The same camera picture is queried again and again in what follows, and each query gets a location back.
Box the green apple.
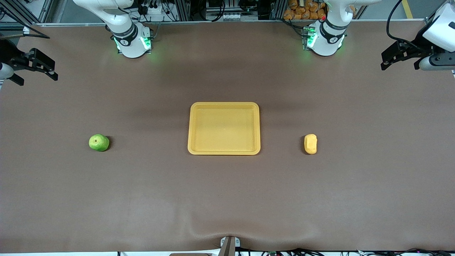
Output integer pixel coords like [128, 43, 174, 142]
[89, 134, 110, 152]

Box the yellow potato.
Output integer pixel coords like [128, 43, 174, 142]
[304, 134, 317, 155]

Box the yellow plastic tray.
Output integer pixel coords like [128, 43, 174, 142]
[187, 102, 261, 156]

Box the bag of orange items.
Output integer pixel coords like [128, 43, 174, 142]
[283, 0, 327, 21]

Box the white power strip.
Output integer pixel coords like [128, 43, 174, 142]
[137, 0, 175, 22]

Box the grey electronics box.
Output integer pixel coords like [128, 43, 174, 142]
[205, 0, 259, 22]

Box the aluminium frame post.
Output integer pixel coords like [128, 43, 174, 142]
[37, 0, 54, 23]

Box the aluminium table edge rail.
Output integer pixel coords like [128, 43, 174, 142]
[0, 19, 427, 28]

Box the metal clamp bracket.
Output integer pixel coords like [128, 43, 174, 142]
[220, 236, 241, 256]

